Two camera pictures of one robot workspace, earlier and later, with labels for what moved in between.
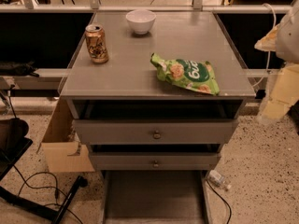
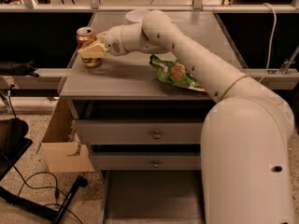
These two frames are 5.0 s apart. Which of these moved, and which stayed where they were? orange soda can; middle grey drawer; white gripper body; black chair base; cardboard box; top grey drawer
Moved: orange soda can; white gripper body
Stayed: cardboard box; middle grey drawer; black chair base; top grey drawer
